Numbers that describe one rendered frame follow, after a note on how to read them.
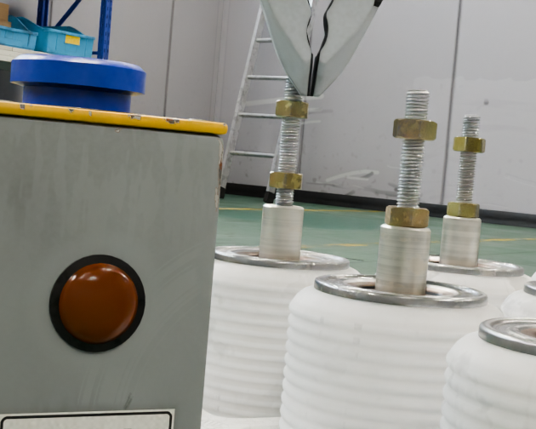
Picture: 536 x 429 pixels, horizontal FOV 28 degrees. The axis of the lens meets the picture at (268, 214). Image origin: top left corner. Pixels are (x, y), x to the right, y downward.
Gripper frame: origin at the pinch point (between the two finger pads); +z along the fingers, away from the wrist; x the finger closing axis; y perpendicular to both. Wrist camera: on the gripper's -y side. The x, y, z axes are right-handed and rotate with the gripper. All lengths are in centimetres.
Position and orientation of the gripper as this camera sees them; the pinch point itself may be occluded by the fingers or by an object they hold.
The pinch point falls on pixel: (313, 71)
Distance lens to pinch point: 56.0
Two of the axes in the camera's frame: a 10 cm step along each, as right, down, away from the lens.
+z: -0.8, 10.0, 0.5
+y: -0.5, -0.6, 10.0
